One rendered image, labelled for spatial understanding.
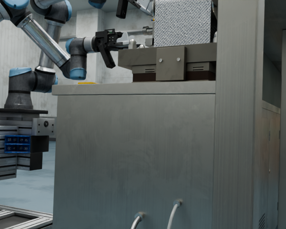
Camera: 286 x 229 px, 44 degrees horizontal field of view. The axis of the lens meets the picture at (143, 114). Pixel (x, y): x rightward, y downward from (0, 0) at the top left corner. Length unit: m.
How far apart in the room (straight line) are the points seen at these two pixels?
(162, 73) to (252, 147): 0.70
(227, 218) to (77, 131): 0.85
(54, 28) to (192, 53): 1.05
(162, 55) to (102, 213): 0.58
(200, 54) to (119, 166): 0.46
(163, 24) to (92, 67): 10.50
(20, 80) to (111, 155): 0.92
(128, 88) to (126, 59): 0.14
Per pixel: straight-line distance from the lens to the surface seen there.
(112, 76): 12.06
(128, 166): 1.18
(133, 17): 12.10
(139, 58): 1.25
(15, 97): 1.98
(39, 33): 1.73
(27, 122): 1.90
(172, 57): 1.17
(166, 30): 1.45
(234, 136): 0.53
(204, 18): 1.41
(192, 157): 1.09
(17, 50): 12.72
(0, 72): 12.16
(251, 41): 0.54
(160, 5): 1.49
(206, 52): 1.16
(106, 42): 1.54
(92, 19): 12.32
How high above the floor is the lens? 0.76
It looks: 1 degrees up
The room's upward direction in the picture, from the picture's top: 2 degrees clockwise
